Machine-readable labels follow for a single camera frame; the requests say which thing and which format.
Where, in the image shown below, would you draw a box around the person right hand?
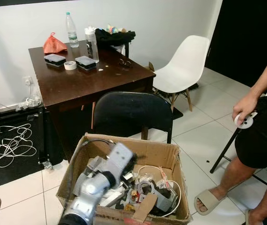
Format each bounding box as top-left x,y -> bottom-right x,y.
232,92 -> 260,124

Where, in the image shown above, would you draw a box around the brown cardboard box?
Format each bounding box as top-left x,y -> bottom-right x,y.
56,133 -> 193,225

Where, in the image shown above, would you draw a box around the black padded chair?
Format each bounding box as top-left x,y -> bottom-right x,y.
92,91 -> 174,144

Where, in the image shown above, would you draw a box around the brown cardboard scrap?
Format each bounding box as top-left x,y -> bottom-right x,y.
132,192 -> 159,224

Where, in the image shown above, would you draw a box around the beige slipper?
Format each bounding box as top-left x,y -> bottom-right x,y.
245,209 -> 257,225
194,188 -> 228,216

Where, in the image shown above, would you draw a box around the dark brown wooden table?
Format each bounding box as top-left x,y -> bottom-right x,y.
28,41 -> 157,161

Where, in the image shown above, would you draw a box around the black eyeglasses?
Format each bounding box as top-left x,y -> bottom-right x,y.
118,58 -> 133,67

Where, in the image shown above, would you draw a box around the white plastic shell chair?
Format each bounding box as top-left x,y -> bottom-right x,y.
153,35 -> 211,113

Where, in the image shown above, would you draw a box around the black plastic parts case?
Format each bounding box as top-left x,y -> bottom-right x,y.
75,55 -> 97,71
44,53 -> 67,68

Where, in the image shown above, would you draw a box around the white power strip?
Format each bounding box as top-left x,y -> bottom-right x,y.
13,96 -> 43,111

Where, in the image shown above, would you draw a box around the black floor case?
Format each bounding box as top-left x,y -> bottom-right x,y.
0,107 -> 54,192

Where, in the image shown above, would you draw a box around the clear white-capped drink bottle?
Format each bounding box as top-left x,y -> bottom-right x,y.
84,26 -> 100,63

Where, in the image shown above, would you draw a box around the black cloth bag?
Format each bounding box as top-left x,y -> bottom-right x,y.
95,28 -> 137,48

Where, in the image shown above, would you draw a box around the person black shorts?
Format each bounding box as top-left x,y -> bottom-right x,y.
235,83 -> 267,170

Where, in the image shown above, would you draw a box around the small colourful toy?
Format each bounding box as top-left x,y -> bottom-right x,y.
106,24 -> 120,35

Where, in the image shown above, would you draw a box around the orange plastic bag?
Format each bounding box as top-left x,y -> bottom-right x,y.
43,32 -> 69,55

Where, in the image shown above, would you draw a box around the clear plastic water bottle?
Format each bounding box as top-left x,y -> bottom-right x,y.
66,12 -> 79,48

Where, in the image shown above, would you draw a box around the black door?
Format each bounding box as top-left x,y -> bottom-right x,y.
205,0 -> 267,89

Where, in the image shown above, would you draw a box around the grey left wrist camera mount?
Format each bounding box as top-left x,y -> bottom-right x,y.
106,142 -> 135,178

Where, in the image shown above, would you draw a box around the grey metal bracket scrap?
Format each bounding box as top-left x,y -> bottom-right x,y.
148,180 -> 177,212

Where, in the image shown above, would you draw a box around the thin white wire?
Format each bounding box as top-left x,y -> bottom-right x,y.
137,165 -> 183,218

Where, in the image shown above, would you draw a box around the black folding chair frame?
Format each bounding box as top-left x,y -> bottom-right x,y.
209,126 -> 267,187

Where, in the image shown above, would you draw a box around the white tangled cable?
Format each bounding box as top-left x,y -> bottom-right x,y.
0,123 -> 38,175

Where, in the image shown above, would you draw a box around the white wall socket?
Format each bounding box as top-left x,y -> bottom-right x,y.
23,75 -> 34,87

